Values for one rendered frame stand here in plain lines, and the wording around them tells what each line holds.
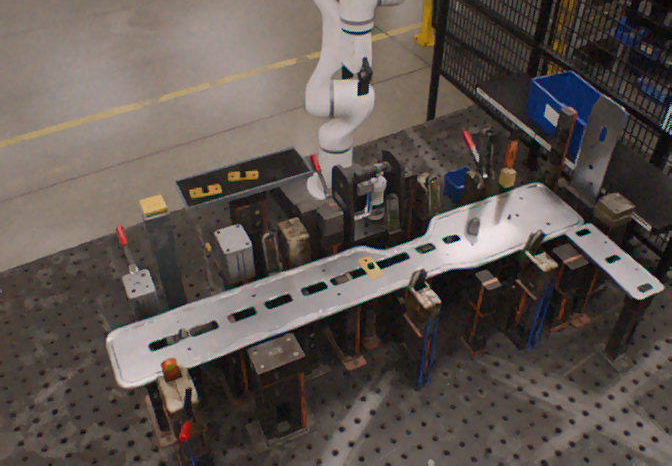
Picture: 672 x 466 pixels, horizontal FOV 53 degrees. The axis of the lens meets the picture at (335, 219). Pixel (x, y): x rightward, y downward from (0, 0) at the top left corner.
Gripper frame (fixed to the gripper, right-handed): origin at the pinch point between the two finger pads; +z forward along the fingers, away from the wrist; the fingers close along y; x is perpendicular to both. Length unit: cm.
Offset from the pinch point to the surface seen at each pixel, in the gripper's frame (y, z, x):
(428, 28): -251, 124, 183
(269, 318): 28, 45, -36
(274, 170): -9.3, 28.0, -20.1
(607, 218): 35, 41, 66
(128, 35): -355, 138, -13
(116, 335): 17, 45, -73
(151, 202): -10, 29, -55
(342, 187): 2.9, 30.4, -4.4
